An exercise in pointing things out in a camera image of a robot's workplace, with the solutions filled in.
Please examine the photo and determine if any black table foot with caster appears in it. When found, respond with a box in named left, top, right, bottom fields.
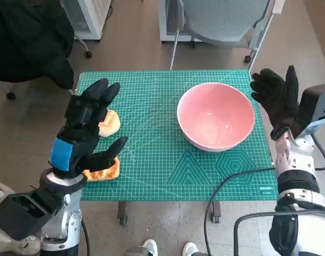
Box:
left=117, top=201, right=129, bottom=225
left=211, top=201, right=222, bottom=224

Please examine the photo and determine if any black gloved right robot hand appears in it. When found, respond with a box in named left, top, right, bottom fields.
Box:
left=249, top=65, right=312, bottom=141

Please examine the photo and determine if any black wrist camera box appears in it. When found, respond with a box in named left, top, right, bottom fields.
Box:
left=0, top=188, right=64, bottom=241
left=295, top=84, right=325, bottom=139

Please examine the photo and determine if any green cutting mat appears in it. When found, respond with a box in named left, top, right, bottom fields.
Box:
left=74, top=69, right=279, bottom=201

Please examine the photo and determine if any rectangular toy bread loaf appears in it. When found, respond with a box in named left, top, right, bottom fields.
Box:
left=82, top=157, right=121, bottom=182

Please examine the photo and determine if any white shoe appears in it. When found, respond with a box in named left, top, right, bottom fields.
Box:
left=183, top=242, right=200, bottom=256
left=143, top=239, right=159, bottom=256

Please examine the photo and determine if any pink bowl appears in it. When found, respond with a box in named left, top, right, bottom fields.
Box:
left=177, top=82, right=256, bottom=153

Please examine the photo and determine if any grey swivel chair base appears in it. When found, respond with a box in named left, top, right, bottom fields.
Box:
left=0, top=36, right=93, bottom=101

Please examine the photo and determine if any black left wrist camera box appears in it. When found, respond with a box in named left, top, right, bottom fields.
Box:
left=0, top=188, right=64, bottom=241

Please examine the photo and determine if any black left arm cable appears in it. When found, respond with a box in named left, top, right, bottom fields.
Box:
left=81, top=218, right=91, bottom=256

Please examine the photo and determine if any grey trouser leg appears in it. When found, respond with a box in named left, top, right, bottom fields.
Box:
left=124, top=246, right=149, bottom=256

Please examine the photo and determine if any grey mesh office chair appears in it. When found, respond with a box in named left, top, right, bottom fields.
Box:
left=169, top=0, right=286, bottom=71

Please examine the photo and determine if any person in beige trousers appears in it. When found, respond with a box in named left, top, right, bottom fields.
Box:
left=0, top=178, right=42, bottom=256

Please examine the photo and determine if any white appliance with grille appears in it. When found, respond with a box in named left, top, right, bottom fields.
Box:
left=60, top=0, right=113, bottom=41

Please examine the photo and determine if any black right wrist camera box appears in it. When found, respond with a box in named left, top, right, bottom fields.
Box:
left=295, top=84, right=325, bottom=139

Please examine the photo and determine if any white cabinet with vent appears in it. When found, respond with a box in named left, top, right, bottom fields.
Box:
left=158, top=0, right=203, bottom=43

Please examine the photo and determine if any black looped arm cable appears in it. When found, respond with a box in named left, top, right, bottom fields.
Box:
left=233, top=209, right=325, bottom=256

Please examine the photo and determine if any round toy bread bun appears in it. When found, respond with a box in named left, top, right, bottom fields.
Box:
left=98, top=109, right=121, bottom=138

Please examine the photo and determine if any long black camera cable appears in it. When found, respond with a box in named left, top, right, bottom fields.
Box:
left=203, top=133, right=325, bottom=256

